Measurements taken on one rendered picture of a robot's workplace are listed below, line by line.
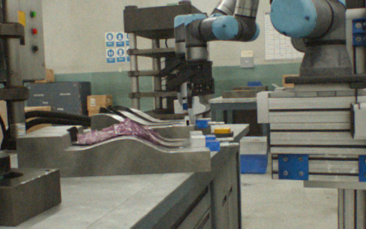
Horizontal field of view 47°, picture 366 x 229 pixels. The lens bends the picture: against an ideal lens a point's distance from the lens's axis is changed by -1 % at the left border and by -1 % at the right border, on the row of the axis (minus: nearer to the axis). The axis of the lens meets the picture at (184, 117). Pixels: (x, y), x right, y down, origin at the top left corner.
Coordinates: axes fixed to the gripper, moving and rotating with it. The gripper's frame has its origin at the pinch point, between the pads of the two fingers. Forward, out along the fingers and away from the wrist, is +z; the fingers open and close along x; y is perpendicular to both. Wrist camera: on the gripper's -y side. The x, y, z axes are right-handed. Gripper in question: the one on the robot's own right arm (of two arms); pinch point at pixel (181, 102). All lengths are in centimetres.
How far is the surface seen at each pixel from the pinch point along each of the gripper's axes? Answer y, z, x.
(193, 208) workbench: 15, 32, -43
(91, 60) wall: -363, -60, 616
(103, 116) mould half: -18.1, 2.5, -36.0
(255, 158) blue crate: -3, 78, 291
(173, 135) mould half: 6.9, 9.4, -36.0
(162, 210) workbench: 21, 17, -91
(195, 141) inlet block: 20, 8, -59
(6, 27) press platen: -60, -32, -30
